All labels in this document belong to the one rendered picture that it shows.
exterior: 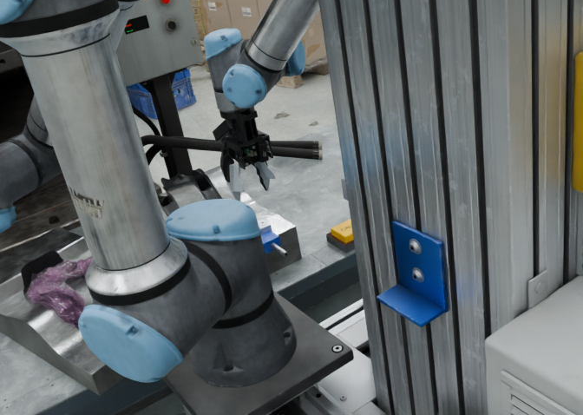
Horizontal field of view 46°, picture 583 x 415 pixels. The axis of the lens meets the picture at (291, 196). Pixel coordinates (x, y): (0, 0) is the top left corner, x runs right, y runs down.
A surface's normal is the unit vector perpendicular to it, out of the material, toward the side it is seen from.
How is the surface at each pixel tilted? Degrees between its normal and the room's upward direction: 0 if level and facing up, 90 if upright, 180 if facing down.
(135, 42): 90
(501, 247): 90
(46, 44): 135
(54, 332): 29
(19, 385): 0
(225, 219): 8
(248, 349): 72
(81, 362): 0
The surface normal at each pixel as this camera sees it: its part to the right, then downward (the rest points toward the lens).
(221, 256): 0.57, -0.46
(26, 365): -0.17, -0.88
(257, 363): 0.32, 0.08
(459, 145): -0.81, 0.38
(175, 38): 0.53, 0.31
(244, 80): -0.30, 0.48
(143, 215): 0.73, 0.20
